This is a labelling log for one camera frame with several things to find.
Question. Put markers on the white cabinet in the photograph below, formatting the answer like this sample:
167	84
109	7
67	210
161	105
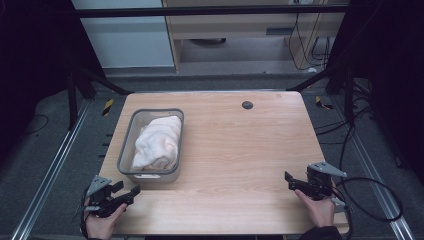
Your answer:
130	43

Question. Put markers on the black metal stand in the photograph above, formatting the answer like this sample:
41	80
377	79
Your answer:
348	96
71	100

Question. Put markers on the black horizontal frame bar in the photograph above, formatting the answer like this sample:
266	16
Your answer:
200	11

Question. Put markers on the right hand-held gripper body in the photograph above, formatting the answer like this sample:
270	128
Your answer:
320	183

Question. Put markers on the grey plastic basket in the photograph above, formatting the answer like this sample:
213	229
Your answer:
126	156

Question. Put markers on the light wooden desk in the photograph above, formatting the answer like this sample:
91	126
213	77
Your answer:
233	28

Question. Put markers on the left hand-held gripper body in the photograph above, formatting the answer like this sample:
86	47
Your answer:
100	196

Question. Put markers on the aluminium floor rail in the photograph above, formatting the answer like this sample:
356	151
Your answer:
50	173
373	173

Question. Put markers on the yellow black tape strip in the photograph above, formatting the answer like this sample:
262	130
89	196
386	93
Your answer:
107	107
320	102

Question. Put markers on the person's left hand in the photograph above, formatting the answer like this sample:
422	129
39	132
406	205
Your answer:
104	225

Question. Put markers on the person's right hand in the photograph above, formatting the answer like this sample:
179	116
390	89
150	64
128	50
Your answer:
319	210

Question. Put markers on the white folded towel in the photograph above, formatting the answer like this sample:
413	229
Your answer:
158	143

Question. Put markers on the black curtain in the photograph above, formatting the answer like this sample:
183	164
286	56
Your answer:
33	66
393	66

